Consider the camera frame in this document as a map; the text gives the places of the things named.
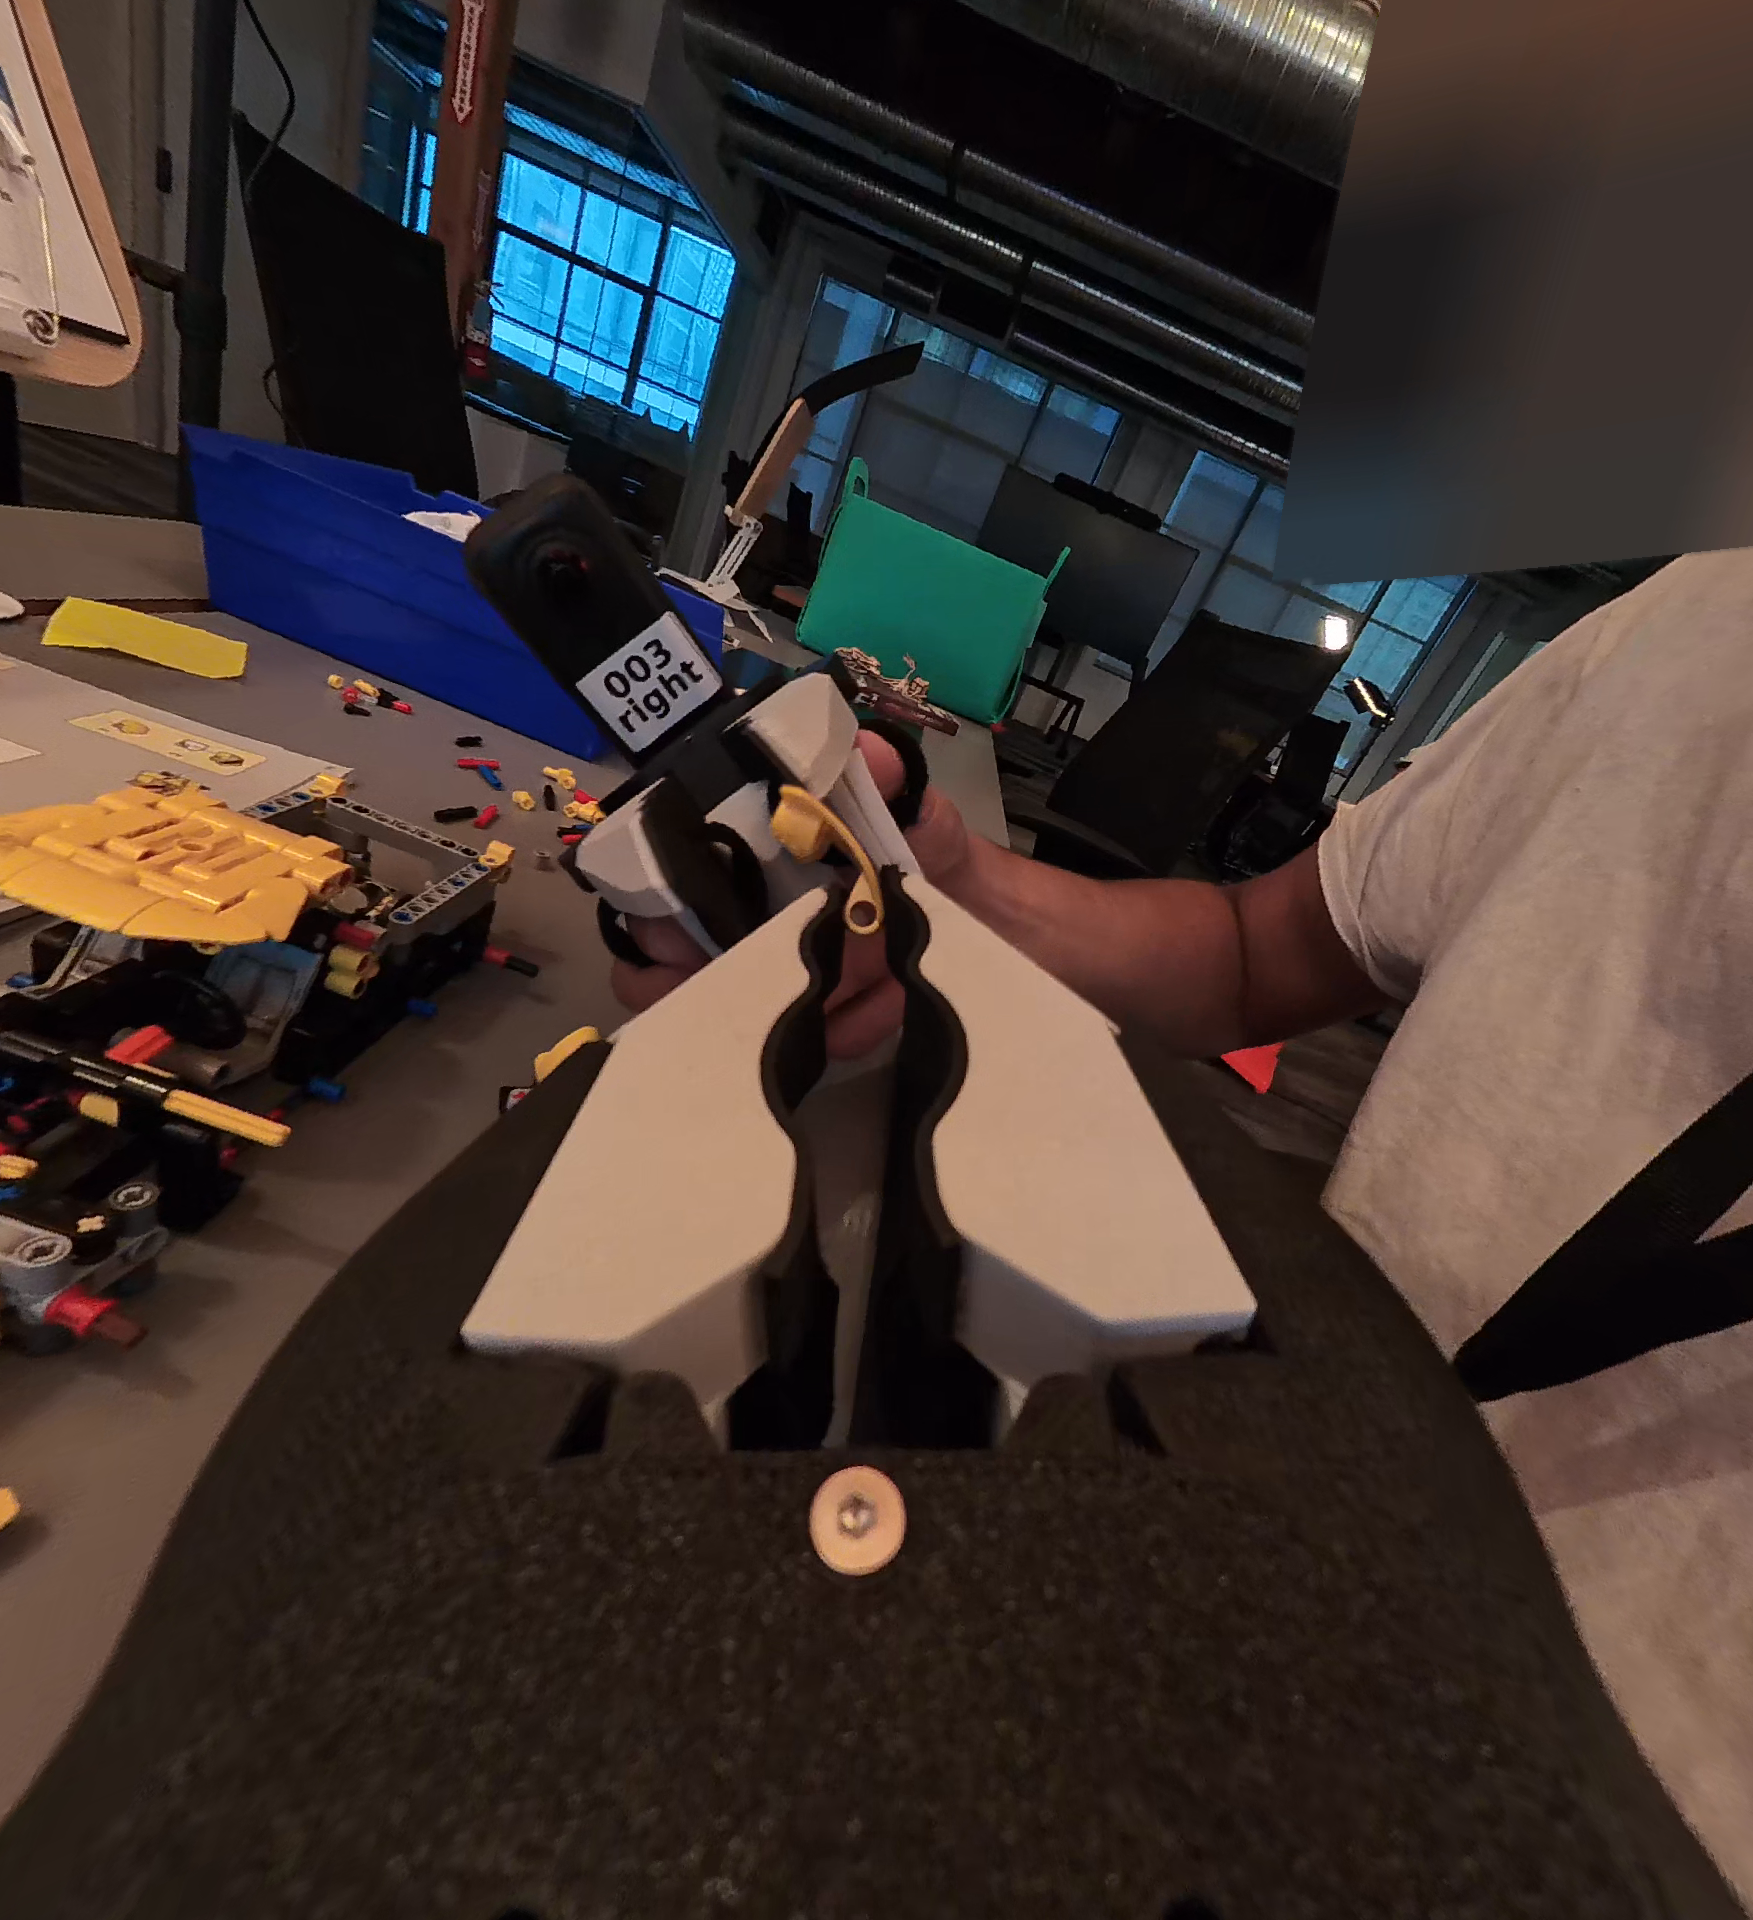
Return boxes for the yellow toy car model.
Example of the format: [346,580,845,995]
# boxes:
[0,772,545,1379]

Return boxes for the person's right hand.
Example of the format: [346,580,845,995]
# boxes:
[610,733,974,1059]

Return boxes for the small twine tag bundle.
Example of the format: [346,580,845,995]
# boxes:
[831,645,962,740]

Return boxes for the black monitor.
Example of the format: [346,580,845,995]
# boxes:
[233,112,485,501]
[973,468,1202,670]

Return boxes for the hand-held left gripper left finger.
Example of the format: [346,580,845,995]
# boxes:
[459,886,835,1403]

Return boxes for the large paned window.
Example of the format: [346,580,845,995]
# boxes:
[417,104,741,439]

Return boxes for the wooden beam red label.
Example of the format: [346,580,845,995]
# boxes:
[424,0,521,324]

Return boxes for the black shoulder strap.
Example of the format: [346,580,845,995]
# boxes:
[1452,991,1753,1403]

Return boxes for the yellow flat sheet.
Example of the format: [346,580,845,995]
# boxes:
[41,596,250,681]

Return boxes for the scattered small toy pins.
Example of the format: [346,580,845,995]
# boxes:
[325,671,611,849]

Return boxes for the yellow curved toy piece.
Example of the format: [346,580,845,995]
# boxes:
[768,785,896,940]

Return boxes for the green tote bin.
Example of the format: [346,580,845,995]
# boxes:
[797,458,1074,724]

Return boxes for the metal ceiling duct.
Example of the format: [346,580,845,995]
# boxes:
[950,0,1379,190]

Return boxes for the instruction booklet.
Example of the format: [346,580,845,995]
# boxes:
[0,621,355,962]

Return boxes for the blue storage bin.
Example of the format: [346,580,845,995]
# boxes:
[184,424,735,762]

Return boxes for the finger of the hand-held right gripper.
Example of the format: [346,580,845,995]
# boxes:
[738,671,866,796]
[569,799,770,962]

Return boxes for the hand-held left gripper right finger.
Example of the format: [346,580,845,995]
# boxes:
[883,869,1260,1393]

